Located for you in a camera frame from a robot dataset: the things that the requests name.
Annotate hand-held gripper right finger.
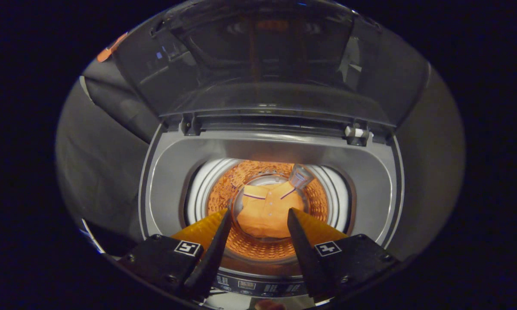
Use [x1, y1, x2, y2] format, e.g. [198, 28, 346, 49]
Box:
[287, 208, 400, 299]

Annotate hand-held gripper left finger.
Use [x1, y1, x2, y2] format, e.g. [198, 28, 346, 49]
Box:
[118, 208, 232, 302]

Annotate yellow orange shirt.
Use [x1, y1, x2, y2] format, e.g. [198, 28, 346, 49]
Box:
[236, 181, 306, 239]

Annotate grey washing machine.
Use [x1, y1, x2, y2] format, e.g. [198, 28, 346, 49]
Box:
[138, 123, 406, 298]

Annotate black backdrop cloth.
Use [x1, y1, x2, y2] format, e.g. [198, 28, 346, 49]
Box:
[55, 32, 164, 244]

